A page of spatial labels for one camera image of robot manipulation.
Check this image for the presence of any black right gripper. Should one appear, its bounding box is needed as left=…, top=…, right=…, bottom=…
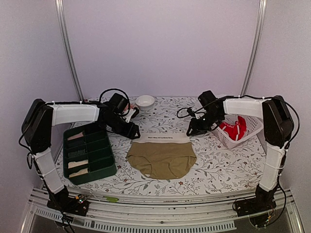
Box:
left=187, top=111, right=222, bottom=136

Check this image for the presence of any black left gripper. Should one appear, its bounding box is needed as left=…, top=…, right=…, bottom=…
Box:
left=105, top=114, right=141, bottom=140

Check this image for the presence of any khaki tan underwear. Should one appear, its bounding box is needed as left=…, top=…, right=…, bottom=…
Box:
left=126, top=133, right=197, bottom=180

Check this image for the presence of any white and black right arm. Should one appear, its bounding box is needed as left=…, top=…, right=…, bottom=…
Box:
left=187, top=91, right=299, bottom=216

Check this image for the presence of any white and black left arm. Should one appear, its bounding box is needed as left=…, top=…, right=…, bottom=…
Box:
left=20, top=94, right=140, bottom=216

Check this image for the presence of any beige rolled underwear top slot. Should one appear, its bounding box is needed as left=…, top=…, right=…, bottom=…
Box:
left=67, top=132, right=84, bottom=141

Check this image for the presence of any grey striped rolled underwear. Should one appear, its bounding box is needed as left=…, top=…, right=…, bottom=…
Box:
left=67, top=149, right=86, bottom=158

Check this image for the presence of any cream rolled underwear front slot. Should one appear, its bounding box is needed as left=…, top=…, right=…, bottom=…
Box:
left=69, top=168, right=88, bottom=178

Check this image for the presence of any cream rolled underwear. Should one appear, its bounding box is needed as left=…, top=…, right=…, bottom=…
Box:
left=68, top=159, right=88, bottom=169

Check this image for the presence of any red garment with white print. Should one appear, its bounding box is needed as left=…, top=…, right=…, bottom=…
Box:
left=219, top=116, right=247, bottom=141

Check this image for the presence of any white ceramic bowl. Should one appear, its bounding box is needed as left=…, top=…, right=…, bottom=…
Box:
left=135, top=95, right=155, bottom=111

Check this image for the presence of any dark green divided organizer tray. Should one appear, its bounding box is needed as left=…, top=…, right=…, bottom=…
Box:
left=63, top=122, right=117, bottom=185

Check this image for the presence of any white plastic laundry basket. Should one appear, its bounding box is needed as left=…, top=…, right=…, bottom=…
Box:
left=212, top=115, right=263, bottom=149

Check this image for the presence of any floral patterned table mat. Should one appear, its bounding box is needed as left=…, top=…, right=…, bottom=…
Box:
left=54, top=96, right=268, bottom=196

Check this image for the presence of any green tape scrap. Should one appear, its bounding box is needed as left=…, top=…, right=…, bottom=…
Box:
left=104, top=196, right=119, bottom=203

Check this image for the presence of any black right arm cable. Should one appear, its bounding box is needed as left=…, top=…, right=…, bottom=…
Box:
left=176, top=106, right=202, bottom=119

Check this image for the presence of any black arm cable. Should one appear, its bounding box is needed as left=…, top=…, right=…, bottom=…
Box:
left=99, top=88, right=131, bottom=110
left=176, top=106, right=202, bottom=119

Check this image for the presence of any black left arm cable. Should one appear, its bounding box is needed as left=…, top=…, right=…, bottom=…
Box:
left=99, top=88, right=131, bottom=110

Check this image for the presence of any left aluminium frame post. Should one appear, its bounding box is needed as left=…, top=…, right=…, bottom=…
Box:
left=55, top=0, right=84, bottom=100

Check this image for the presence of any aluminium frame post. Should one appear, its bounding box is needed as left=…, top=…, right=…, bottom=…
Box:
left=55, top=0, right=84, bottom=100
left=240, top=0, right=267, bottom=96

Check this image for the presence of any aluminium front rail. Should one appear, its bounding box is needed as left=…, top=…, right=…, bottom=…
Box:
left=20, top=186, right=306, bottom=233

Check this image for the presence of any right aluminium frame post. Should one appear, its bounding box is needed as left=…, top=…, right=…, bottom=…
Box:
left=240, top=0, right=267, bottom=96

